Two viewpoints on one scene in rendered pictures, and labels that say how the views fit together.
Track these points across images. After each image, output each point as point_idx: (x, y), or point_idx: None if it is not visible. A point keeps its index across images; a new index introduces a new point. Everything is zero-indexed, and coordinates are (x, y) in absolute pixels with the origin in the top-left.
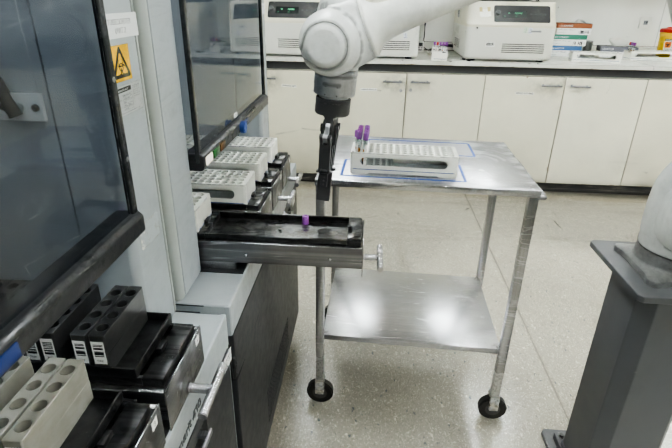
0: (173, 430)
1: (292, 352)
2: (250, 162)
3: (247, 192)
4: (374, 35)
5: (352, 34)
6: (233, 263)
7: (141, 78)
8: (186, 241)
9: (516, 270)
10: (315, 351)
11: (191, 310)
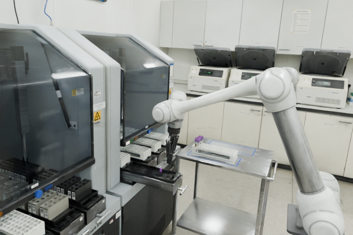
0: (87, 225)
1: (169, 232)
2: (152, 144)
3: (145, 156)
4: (175, 112)
5: (165, 112)
6: (131, 181)
7: (104, 119)
8: (114, 169)
9: (257, 211)
10: (179, 234)
11: (111, 194)
